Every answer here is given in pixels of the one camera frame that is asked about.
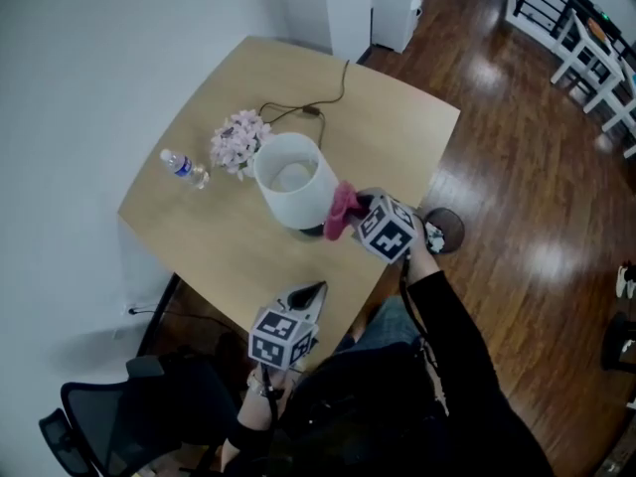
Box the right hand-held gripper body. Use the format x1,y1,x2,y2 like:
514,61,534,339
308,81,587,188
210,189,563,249
353,194,419,266

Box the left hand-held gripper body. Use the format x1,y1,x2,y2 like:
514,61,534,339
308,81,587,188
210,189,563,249
247,305,321,372

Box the pink cloth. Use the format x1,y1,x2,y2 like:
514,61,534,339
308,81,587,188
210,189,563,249
322,180,363,241

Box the white table lamp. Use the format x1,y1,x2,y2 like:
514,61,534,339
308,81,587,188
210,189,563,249
251,131,339,242

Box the person's left forearm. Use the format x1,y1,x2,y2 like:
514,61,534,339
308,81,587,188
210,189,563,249
221,363,304,471

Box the person's right forearm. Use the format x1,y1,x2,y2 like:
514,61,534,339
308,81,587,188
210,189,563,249
404,226,501,382

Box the brown round waste bin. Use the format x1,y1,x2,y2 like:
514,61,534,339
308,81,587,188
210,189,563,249
419,207,466,255

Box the person's blue jeans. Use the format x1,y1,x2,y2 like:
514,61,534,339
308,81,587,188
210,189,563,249
337,295,423,352

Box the black wristband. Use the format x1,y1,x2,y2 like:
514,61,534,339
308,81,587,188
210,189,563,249
228,419,273,459

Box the person's black clothing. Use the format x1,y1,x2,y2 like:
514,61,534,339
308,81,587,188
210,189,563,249
218,335,556,477

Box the pink flowers in cream pot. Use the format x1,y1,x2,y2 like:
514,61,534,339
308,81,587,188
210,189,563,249
208,109,277,182

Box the clear water bottle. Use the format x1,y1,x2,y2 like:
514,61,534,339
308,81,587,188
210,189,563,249
158,147,212,191

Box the black mesh headrest office chair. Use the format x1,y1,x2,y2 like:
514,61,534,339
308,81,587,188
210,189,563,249
38,353,235,477

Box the white table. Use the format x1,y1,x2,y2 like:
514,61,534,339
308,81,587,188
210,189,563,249
600,55,636,161
549,7,626,114

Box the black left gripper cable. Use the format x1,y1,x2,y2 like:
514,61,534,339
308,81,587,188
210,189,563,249
260,365,280,426

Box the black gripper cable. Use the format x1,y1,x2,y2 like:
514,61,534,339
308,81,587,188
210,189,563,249
260,365,280,426
399,258,434,363

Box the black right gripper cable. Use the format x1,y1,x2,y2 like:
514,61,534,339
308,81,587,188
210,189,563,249
399,258,434,363

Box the black lamp power cable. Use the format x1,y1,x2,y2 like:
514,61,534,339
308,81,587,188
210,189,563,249
257,59,352,152

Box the black floor cable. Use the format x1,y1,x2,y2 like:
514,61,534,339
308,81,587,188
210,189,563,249
126,305,239,332

